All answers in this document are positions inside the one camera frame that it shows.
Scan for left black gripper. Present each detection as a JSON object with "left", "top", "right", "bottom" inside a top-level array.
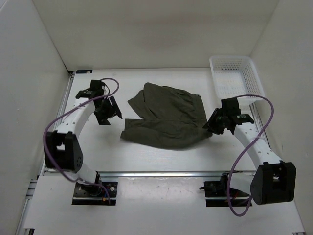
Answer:
[{"left": 93, "top": 95, "right": 122, "bottom": 125}]

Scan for olive green shorts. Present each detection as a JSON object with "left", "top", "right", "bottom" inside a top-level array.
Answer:
[{"left": 120, "top": 83, "right": 213, "bottom": 149}]

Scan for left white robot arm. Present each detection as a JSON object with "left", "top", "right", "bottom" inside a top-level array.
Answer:
[{"left": 44, "top": 90, "right": 122, "bottom": 196}]

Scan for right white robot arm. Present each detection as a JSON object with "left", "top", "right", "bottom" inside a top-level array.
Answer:
[{"left": 204, "top": 108, "right": 296, "bottom": 205}]

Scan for white perforated plastic basket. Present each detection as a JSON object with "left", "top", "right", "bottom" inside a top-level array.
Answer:
[{"left": 209, "top": 55, "right": 265, "bottom": 106}]

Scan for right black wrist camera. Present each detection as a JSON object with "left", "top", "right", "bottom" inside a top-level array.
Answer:
[{"left": 221, "top": 97, "right": 241, "bottom": 116}]

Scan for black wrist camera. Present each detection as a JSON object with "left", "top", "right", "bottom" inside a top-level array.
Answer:
[
  {"left": 89, "top": 80, "right": 106, "bottom": 96},
  {"left": 221, "top": 97, "right": 241, "bottom": 116}
]

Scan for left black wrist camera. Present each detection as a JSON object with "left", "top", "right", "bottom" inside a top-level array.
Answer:
[{"left": 89, "top": 80, "right": 106, "bottom": 96}]

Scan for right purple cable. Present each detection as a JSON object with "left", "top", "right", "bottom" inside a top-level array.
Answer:
[{"left": 226, "top": 95, "right": 274, "bottom": 217}]

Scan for purple cable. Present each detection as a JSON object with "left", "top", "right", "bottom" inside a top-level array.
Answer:
[
  {"left": 43, "top": 77, "right": 120, "bottom": 205},
  {"left": 226, "top": 95, "right": 274, "bottom": 217}
]

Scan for aluminium front rail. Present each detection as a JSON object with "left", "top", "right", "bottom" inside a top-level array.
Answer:
[{"left": 99, "top": 171, "right": 227, "bottom": 178}]

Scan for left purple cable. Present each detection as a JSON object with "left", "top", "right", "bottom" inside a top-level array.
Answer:
[{"left": 43, "top": 77, "right": 120, "bottom": 205}]

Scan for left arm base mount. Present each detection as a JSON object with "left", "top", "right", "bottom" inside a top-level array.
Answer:
[{"left": 72, "top": 181, "right": 118, "bottom": 206}]

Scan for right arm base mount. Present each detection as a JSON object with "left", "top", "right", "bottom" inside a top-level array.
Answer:
[{"left": 199, "top": 175, "right": 249, "bottom": 208}]

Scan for aluminium frame rail left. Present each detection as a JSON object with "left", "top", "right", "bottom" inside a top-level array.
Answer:
[{"left": 20, "top": 71, "right": 75, "bottom": 235}]

